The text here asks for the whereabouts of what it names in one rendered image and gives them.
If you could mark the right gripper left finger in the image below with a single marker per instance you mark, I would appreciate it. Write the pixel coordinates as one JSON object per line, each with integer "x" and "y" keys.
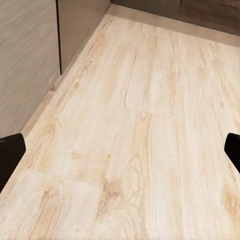
{"x": 12, "y": 150}

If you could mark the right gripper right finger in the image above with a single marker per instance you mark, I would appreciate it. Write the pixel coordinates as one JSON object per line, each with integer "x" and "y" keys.
{"x": 232, "y": 149}

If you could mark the dishwasher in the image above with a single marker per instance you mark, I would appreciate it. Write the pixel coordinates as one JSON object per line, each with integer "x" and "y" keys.
{"x": 29, "y": 60}

